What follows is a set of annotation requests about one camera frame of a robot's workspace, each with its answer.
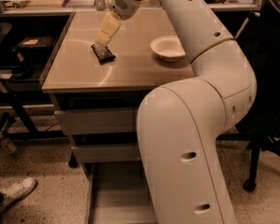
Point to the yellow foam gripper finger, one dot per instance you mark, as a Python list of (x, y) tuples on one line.
[(110, 25)]

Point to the black rxbar chocolate wrapper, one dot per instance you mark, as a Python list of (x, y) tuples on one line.
[(103, 54)]

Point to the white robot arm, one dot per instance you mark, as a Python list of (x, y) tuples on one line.
[(178, 122)]

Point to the grey drawer cabinet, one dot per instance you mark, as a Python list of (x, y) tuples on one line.
[(76, 79)]

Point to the top grey drawer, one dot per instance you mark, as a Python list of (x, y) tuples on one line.
[(98, 120)]

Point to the middle grey drawer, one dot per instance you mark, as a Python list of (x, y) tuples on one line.
[(106, 153)]

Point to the open bottom grey drawer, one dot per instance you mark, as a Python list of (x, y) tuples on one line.
[(118, 194)]

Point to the white paper bowl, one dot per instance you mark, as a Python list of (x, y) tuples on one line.
[(168, 48)]

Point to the black box with label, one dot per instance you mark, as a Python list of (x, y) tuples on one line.
[(35, 49)]

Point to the black round device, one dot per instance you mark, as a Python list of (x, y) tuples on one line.
[(23, 69)]

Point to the black office chair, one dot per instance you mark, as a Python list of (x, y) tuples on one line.
[(260, 128)]

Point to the plastic bottle on floor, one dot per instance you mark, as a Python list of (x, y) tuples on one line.
[(7, 145)]

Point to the white sneaker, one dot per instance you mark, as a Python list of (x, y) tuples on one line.
[(16, 192)]

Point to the black desk frame leg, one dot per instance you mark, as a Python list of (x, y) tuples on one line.
[(32, 132)]

